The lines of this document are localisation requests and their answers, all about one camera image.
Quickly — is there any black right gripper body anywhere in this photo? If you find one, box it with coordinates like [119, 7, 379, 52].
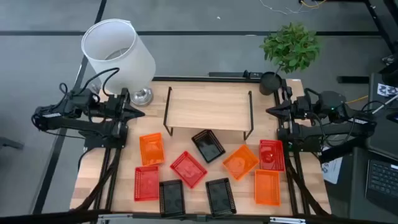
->
[286, 95, 310, 121]

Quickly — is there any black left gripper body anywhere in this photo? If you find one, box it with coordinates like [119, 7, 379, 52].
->
[104, 88, 131, 123]

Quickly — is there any orange plastic basket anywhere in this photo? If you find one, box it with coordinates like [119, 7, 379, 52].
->
[254, 169, 281, 207]
[139, 132, 166, 167]
[222, 144, 260, 182]

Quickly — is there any red plastic basket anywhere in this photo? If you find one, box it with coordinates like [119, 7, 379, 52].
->
[259, 139, 285, 172]
[134, 165, 160, 202]
[169, 151, 208, 190]

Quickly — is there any black plastic basket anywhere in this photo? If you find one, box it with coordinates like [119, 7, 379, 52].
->
[191, 129, 226, 164]
[159, 179, 187, 218]
[205, 177, 237, 218]

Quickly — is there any wooden shelf with black legs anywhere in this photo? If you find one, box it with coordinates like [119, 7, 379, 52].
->
[163, 86, 254, 141]

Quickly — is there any white shade table lamp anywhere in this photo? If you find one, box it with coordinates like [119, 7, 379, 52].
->
[81, 18, 156, 107]

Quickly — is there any green plant in black pot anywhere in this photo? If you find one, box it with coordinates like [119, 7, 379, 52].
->
[259, 21, 321, 96]

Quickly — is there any black desk foot bar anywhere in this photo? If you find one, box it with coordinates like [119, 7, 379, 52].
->
[337, 75, 370, 84]

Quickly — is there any black flat bar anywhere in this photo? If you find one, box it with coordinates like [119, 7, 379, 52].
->
[208, 70, 264, 79]

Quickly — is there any white paper sheet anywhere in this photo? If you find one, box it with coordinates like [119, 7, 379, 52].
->
[322, 149, 343, 185]

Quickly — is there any dark grey screen panel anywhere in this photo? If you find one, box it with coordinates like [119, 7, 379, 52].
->
[366, 73, 398, 161]

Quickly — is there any white card with black print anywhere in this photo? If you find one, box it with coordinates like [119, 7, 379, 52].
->
[377, 83, 398, 98]

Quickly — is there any black side desk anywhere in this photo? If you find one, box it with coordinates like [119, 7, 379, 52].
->
[348, 146, 398, 222]

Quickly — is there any black keyboard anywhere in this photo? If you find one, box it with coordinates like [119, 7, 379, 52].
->
[365, 159, 398, 212]

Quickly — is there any grey chair base leg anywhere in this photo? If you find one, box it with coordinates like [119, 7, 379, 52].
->
[0, 136, 25, 151]

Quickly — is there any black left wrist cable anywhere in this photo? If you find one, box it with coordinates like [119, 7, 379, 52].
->
[79, 67, 121, 97]

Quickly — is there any yellow extension cable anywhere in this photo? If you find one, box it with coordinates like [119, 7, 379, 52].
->
[346, 95, 369, 105]

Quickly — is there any black metal table frame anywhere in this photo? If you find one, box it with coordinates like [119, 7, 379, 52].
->
[70, 76, 332, 224]

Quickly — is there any white cable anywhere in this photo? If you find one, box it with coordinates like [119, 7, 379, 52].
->
[371, 93, 398, 114]

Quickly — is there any black desk leg frame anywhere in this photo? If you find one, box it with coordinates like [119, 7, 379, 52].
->
[298, 0, 398, 55]

